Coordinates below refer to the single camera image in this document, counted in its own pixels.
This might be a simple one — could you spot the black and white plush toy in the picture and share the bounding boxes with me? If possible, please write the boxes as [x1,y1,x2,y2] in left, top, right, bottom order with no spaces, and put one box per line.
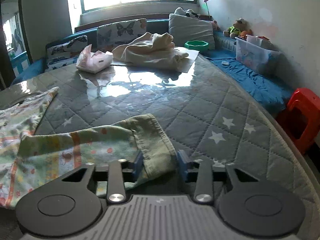
[174,7,200,19]

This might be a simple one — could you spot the left butterfly cushion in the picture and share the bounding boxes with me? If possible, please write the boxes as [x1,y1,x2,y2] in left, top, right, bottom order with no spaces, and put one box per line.
[45,35,88,72]

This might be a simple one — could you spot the grey quilted star table cover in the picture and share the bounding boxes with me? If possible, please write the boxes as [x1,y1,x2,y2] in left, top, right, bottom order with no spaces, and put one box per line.
[1,56,319,239]

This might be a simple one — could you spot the grey pillow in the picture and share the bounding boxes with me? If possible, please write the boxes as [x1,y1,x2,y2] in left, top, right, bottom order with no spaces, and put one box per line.
[169,14,215,50]

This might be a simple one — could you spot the colourful patterned children's garment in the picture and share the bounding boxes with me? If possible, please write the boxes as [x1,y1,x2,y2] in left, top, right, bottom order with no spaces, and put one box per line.
[1,87,176,209]

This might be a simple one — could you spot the red plastic stool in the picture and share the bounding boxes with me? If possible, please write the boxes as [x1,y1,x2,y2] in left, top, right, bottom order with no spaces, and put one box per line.
[276,88,319,154]

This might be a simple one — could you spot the clear plastic storage box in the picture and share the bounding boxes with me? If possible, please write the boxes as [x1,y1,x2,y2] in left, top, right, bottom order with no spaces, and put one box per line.
[236,35,280,75]

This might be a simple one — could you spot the right butterfly cushion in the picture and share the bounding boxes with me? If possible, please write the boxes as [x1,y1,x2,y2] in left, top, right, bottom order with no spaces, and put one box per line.
[97,18,147,52]

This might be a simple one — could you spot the stuffed toy with green vest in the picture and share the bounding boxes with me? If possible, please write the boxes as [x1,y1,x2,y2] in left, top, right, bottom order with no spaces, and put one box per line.
[223,18,253,39]

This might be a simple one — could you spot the blue sofa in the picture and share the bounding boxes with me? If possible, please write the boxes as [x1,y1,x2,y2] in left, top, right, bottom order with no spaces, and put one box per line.
[11,19,293,114]

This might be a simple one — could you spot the green plastic bowl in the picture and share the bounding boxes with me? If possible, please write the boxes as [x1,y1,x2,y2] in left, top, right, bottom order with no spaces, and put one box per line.
[184,40,209,52]

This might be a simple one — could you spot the cream crumpled cloth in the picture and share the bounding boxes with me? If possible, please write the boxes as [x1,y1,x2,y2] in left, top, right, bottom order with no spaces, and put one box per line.
[112,32,189,70]

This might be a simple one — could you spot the butterfly cushion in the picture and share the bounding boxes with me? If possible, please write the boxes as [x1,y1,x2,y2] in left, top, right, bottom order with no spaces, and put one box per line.
[97,18,147,52]
[45,35,88,72]

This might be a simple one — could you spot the pink tissue pack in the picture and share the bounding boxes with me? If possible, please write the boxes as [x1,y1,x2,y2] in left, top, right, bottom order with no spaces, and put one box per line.
[76,44,113,74]

